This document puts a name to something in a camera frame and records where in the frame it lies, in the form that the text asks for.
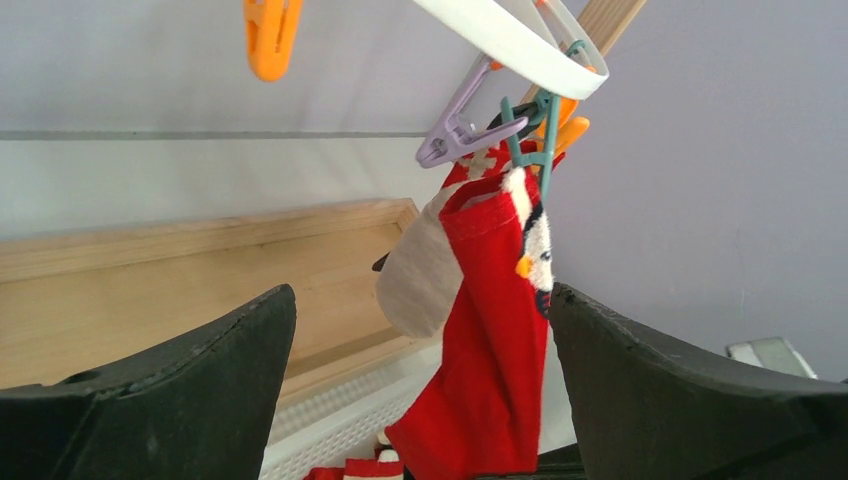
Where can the white round clip hanger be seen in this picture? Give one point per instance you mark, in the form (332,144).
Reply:
(539,40)

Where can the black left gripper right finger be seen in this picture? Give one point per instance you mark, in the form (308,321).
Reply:
(647,405)

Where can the wooden hanger stand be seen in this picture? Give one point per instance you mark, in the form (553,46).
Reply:
(150,183)

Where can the red sock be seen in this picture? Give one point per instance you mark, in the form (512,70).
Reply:
(481,412)
(384,465)

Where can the beige reindeer sock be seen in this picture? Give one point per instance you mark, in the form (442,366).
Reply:
(420,278)

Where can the white perforated plastic basket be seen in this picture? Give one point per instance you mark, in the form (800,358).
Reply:
(335,423)

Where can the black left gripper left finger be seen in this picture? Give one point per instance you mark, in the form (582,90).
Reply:
(198,406)

